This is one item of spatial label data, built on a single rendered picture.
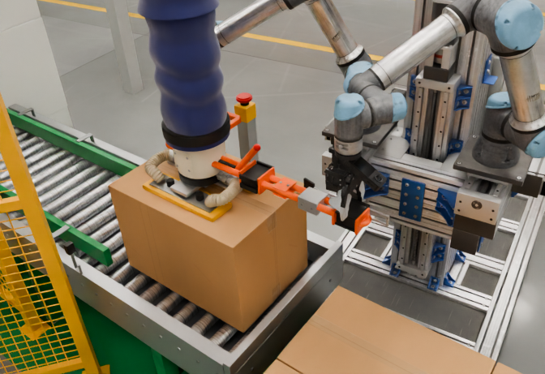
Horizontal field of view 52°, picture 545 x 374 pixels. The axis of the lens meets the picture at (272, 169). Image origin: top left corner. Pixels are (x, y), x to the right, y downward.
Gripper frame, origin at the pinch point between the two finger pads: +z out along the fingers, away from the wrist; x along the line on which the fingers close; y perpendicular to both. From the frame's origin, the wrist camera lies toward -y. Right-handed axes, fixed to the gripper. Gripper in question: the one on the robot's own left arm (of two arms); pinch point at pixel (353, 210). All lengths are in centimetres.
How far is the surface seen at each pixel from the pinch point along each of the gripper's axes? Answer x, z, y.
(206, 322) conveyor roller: 24, 55, 45
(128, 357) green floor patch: 29, 109, 98
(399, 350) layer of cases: -5, 56, -16
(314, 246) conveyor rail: -28, 52, 34
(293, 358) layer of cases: 18, 55, 11
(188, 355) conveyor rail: 37, 58, 42
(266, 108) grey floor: -195, 110, 192
